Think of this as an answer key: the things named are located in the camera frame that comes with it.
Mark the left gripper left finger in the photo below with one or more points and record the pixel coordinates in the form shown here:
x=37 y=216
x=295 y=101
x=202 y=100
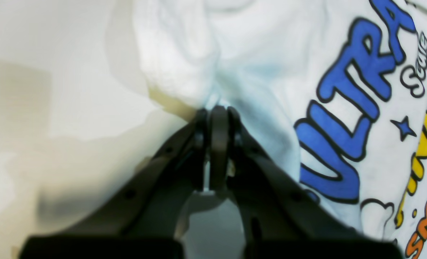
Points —
x=140 y=220

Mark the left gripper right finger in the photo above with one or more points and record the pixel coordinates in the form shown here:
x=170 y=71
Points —
x=279 y=219

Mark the white printed t-shirt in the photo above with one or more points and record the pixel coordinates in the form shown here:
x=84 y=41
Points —
x=334 y=90

